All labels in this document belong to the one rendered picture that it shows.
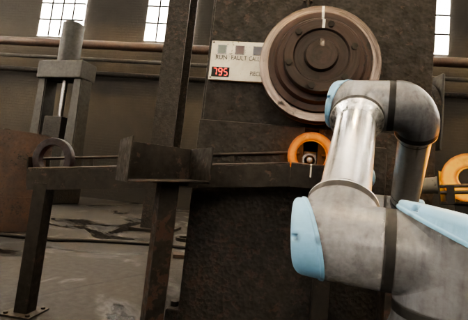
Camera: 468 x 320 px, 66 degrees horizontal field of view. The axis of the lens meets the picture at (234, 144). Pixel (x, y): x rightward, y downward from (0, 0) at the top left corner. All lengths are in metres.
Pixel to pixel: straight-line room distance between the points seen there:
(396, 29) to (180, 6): 3.25
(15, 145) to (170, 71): 1.79
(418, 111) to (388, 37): 0.91
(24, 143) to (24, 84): 6.22
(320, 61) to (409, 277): 1.00
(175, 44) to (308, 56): 3.17
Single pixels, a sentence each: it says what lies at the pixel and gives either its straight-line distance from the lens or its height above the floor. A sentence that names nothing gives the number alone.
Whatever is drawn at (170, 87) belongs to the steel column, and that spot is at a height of 1.64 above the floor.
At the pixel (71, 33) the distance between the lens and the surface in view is 7.12.
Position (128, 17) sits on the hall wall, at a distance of 9.13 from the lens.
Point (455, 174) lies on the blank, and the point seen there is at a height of 0.71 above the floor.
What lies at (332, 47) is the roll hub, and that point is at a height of 1.14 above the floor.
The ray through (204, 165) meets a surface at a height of 0.66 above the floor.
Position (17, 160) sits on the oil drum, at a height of 0.62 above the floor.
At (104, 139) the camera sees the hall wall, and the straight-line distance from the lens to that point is 8.53.
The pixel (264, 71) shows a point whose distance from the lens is 1.49.
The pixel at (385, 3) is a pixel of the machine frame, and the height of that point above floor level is 1.45.
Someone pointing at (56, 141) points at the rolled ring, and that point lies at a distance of 1.74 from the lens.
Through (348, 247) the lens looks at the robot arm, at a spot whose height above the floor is 0.54.
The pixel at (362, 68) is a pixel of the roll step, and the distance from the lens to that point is 1.48.
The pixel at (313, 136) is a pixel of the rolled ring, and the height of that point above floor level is 0.82.
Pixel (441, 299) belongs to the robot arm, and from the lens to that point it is 0.54.
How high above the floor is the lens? 0.61
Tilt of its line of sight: 6 degrees up
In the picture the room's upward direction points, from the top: 6 degrees clockwise
